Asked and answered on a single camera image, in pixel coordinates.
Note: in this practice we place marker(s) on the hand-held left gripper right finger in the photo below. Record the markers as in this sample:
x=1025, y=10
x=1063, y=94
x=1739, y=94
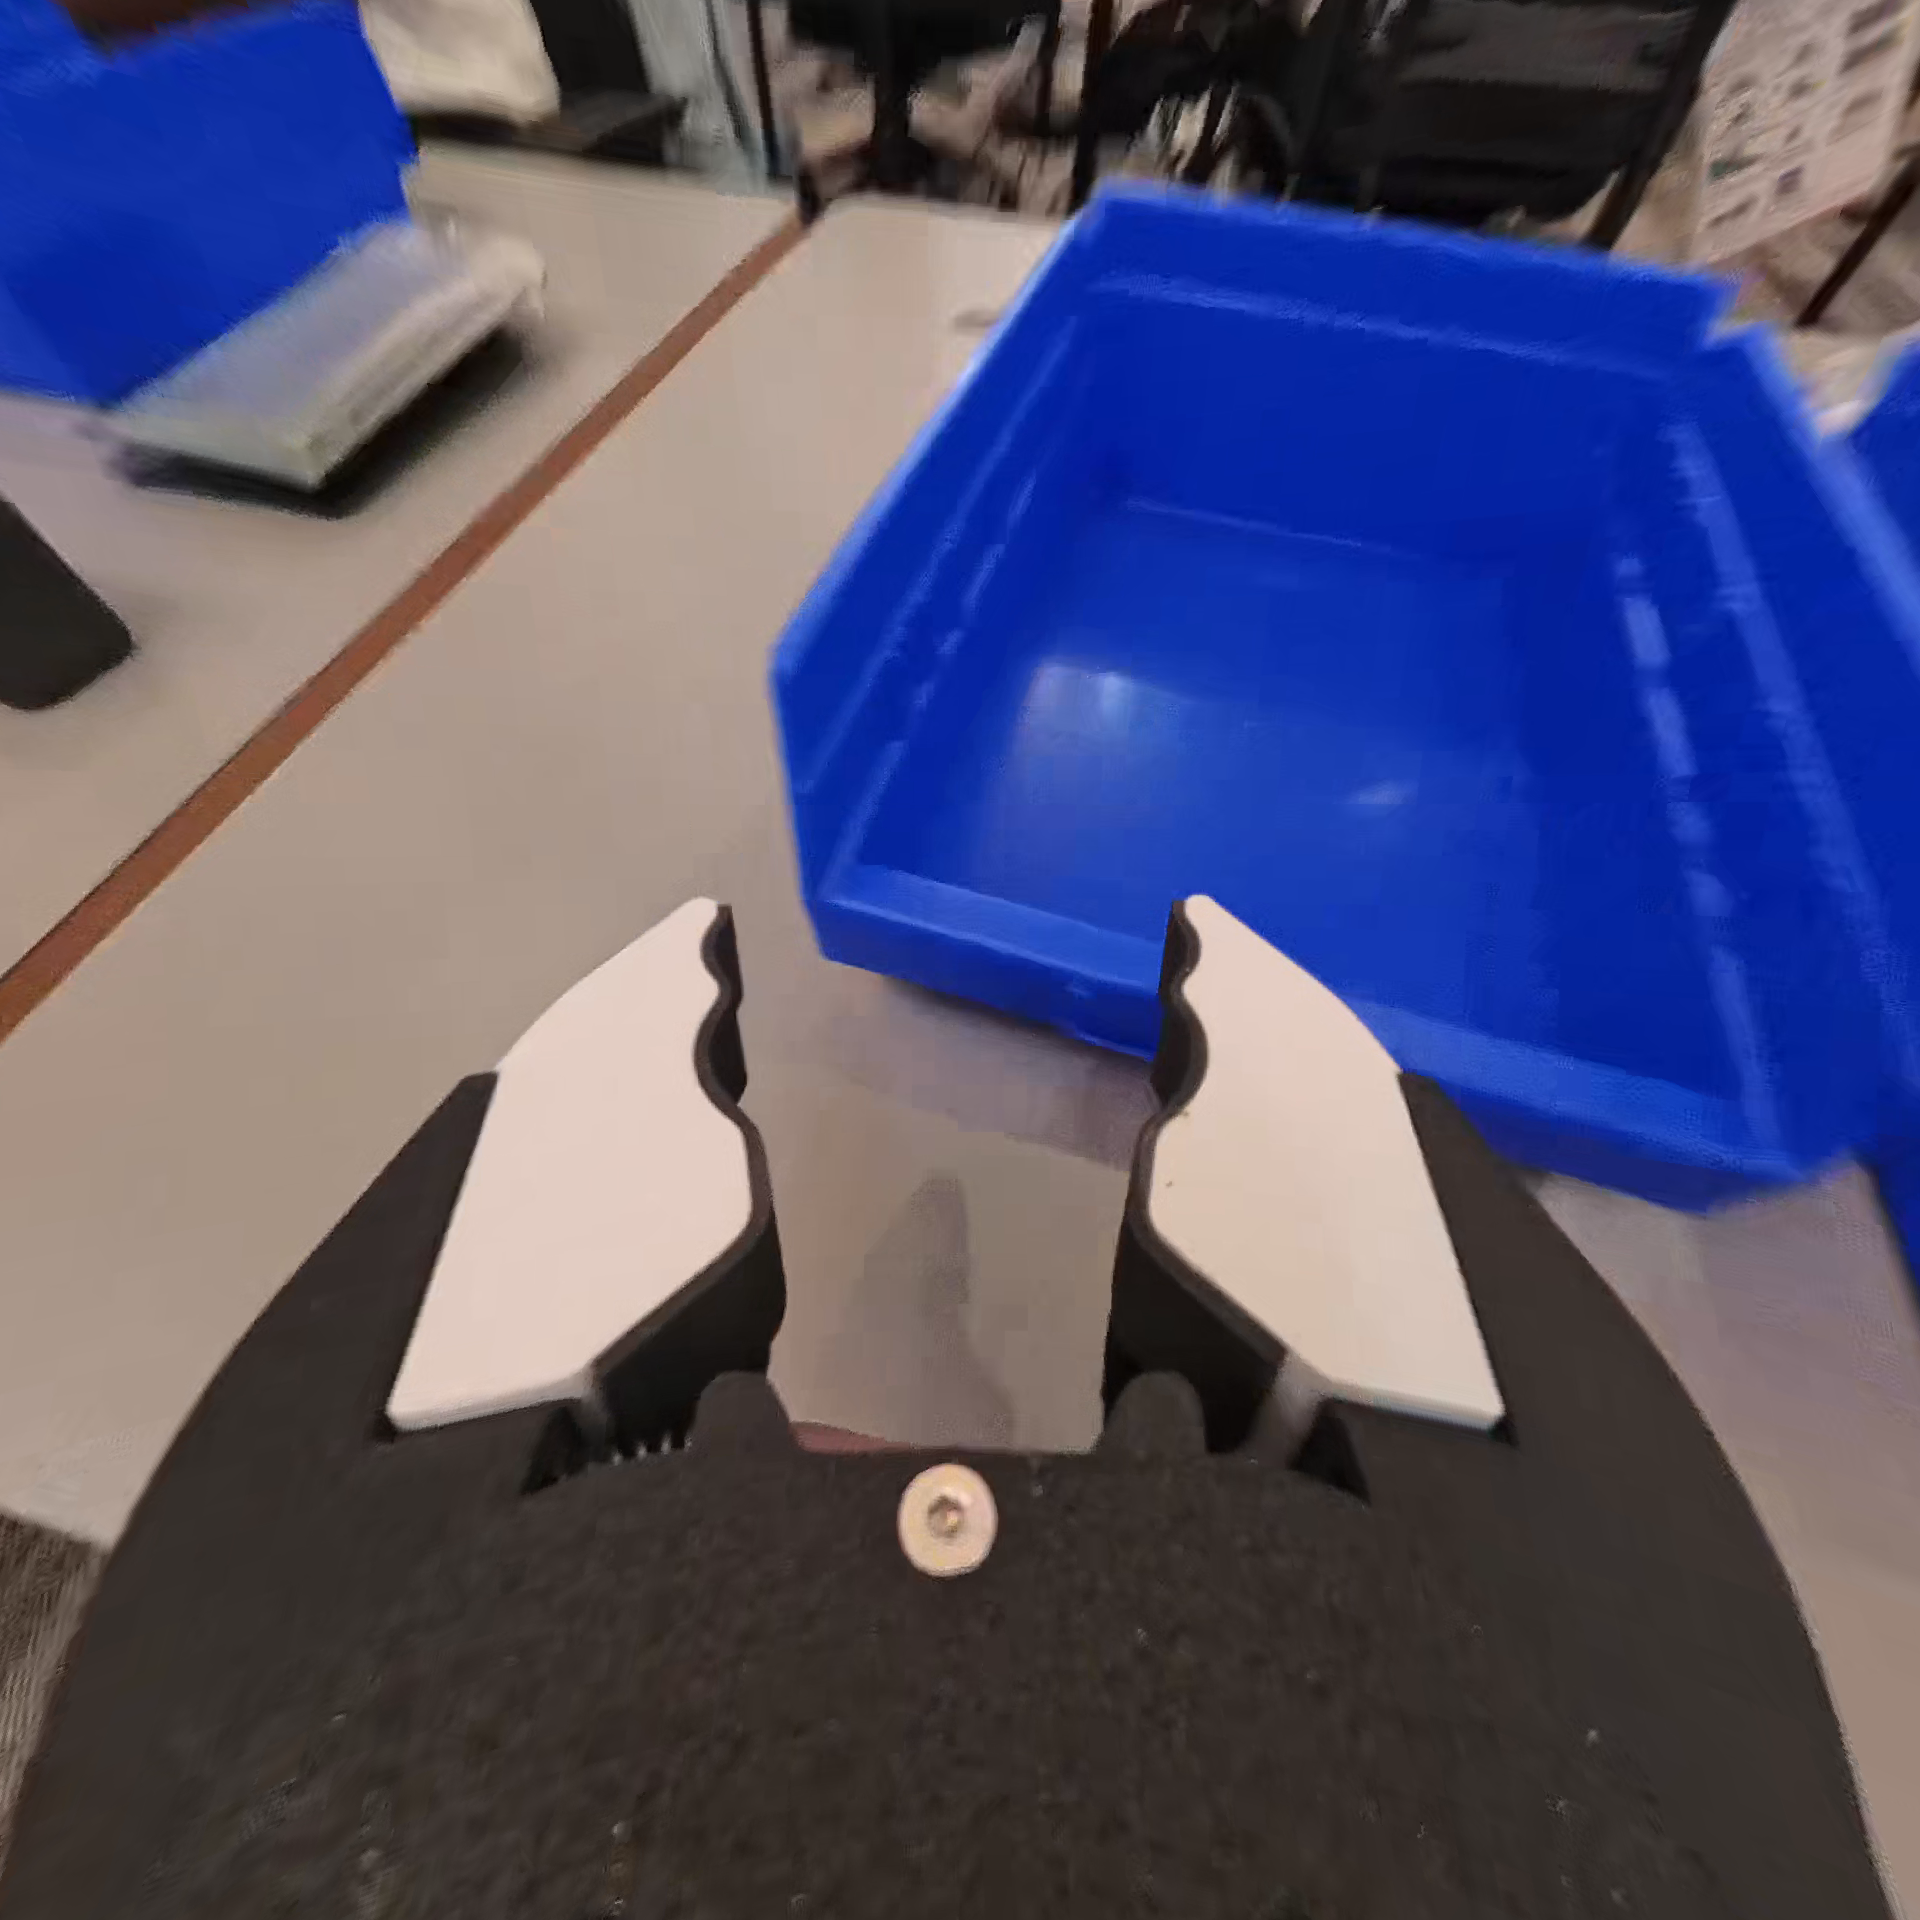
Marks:
x=1320, y=1200

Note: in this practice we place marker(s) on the printed poster board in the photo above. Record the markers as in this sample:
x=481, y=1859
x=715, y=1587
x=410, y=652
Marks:
x=1800, y=120

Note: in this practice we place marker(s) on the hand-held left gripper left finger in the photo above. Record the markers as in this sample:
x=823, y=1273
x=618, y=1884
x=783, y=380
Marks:
x=586, y=1200

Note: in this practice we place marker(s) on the grey desk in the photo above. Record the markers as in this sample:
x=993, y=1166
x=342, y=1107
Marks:
x=525, y=826

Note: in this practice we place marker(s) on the grey table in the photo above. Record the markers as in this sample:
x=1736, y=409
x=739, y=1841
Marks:
x=301, y=630

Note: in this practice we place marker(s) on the black object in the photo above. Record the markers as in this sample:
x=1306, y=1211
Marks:
x=54, y=616

